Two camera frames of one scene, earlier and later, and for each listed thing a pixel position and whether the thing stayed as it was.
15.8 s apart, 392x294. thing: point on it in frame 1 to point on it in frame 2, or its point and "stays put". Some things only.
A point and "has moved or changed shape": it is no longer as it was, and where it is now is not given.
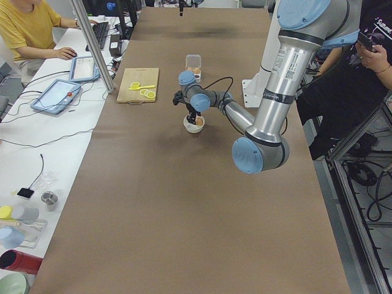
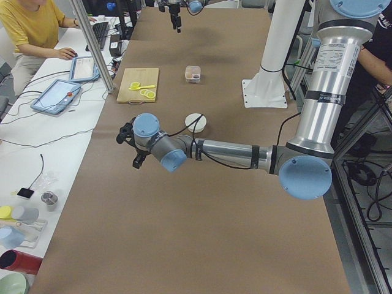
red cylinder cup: [20, 261] stays put
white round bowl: [193, 128] stays put
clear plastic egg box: [193, 64] has moved or changed shape
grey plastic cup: [27, 215] stays put
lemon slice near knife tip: [135, 84] stays put
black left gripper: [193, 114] to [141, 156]
